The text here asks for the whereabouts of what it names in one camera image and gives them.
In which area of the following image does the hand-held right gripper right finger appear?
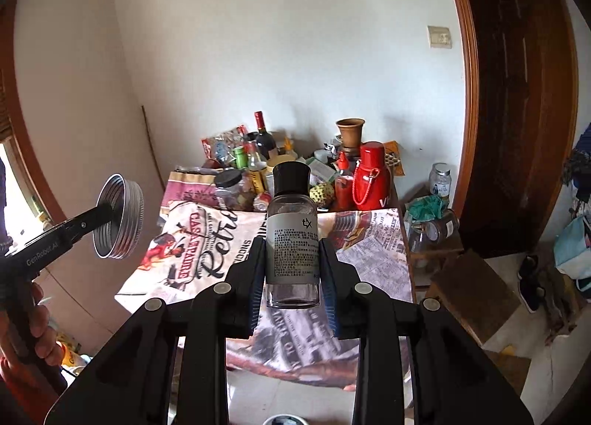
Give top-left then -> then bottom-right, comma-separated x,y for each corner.
318,238 -> 534,425

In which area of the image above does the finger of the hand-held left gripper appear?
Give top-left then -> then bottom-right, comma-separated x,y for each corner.
44,202 -> 117,248

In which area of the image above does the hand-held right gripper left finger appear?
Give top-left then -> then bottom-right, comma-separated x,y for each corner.
54,238 -> 267,425

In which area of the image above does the silver metal lid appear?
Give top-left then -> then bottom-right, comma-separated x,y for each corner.
92,173 -> 145,260

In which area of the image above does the glass bottle with black cap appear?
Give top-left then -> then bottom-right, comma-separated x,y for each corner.
264,162 -> 321,310

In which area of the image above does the person's left hand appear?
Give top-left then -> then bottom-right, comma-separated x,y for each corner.
0,282 -> 65,377

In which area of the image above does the table with printed cloth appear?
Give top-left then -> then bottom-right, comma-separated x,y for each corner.
115,169 -> 415,384

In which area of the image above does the glass jar with black lid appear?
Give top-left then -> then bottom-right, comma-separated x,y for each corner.
213,169 -> 254,213

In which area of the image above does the yellow textured ball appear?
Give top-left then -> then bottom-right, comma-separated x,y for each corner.
311,182 -> 336,209

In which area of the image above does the clear glass jar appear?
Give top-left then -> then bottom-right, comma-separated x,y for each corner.
407,222 -> 435,255

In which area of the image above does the clear bottle yellow label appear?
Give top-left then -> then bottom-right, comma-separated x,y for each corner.
247,143 -> 269,192

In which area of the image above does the red sauce bottle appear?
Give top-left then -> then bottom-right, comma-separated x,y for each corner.
334,151 -> 356,211

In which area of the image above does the yellow mug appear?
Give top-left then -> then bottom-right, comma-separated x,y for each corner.
267,152 -> 296,176

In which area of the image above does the red thermos flask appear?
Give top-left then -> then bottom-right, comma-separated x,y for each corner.
353,142 -> 392,212

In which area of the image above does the green plastic bag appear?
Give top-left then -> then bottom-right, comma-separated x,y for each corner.
406,196 -> 448,225

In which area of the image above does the brown glass jar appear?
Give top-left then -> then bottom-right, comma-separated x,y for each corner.
427,210 -> 461,243

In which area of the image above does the wooden stool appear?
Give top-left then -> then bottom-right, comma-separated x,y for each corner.
411,245 -> 522,347

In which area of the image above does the red snack packet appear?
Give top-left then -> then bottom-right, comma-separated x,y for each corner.
201,125 -> 247,167

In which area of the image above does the dark wine bottle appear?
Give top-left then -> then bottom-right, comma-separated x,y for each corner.
253,111 -> 278,160

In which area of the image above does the orange packet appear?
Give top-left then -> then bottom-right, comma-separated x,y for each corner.
383,141 -> 407,176

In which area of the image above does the glass jar silver lid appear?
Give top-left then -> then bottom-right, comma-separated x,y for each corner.
429,163 -> 452,204

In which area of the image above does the brown clay vase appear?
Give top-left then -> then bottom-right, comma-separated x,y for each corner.
335,118 -> 365,153

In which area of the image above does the dark sneaker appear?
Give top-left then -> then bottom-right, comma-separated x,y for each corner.
517,255 -> 550,314

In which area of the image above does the light blue bag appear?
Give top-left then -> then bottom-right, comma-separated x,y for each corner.
553,215 -> 591,292

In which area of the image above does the dark wooden door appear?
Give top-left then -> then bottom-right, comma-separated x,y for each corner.
436,0 -> 580,260

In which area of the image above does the thin dark wall cable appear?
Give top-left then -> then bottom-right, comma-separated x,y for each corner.
141,104 -> 163,181

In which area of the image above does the wall light switch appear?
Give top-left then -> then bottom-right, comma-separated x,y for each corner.
427,25 -> 452,48

